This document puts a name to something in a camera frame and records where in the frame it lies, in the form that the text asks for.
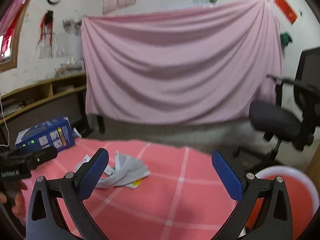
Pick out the white medicine sachet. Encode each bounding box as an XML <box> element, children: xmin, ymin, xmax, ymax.
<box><xmin>75</xmin><ymin>154</ymin><xmax>143</xmax><ymax>190</ymax></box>

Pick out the red trash bin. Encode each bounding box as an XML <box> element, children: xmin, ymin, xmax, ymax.
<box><xmin>240</xmin><ymin>165</ymin><xmax>320</xmax><ymax>240</ymax></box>

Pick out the left hand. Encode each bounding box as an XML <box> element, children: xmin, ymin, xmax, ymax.
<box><xmin>11</xmin><ymin>180</ymin><xmax>28</xmax><ymax>219</ymax></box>

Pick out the blue cardboard box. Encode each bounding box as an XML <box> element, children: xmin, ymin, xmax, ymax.
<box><xmin>15</xmin><ymin>117</ymin><xmax>75</xmax><ymax>153</ymax></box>

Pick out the pink checkered tablecloth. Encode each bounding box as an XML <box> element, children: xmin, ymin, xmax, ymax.
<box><xmin>24</xmin><ymin>139</ymin><xmax>236</xmax><ymax>239</ymax></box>

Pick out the grey face mask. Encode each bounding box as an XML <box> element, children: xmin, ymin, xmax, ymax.
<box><xmin>94</xmin><ymin>151</ymin><xmax>151</xmax><ymax>190</ymax></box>

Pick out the black office chair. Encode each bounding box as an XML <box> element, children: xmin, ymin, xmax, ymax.
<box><xmin>232</xmin><ymin>47</ymin><xmax>319</xmax><ymax>173</ymax></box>

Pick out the pink hanging sheet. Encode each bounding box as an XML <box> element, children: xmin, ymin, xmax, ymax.
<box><xmin>81</xmin><ymin>0</ymin><xmax>283</xmax><ymax>125</ymax></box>

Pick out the green hanging bag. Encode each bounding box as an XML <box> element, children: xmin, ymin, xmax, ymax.
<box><xmin>280</xmin><ymin>32</ymin><xmax>293</xmax><ymax>49</ymax></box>

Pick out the wooden wall shelf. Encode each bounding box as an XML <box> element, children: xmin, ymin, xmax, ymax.
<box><xmin>1</xmin><ymin>73</ymin><xmax>86</xmax><ymax>124</ymax></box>

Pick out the red tassel wall hanging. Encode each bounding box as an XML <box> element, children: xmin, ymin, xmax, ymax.
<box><xmin>37</xmin><ymin>10</ymin><xmax>54</xmax><ymax>56</ymax></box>

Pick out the red paper wall decoration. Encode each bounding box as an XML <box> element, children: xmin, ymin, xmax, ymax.
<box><xmin>274</xmin><ymin>0</ymin><xmax>298</xmax><ymax>25</ymax></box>

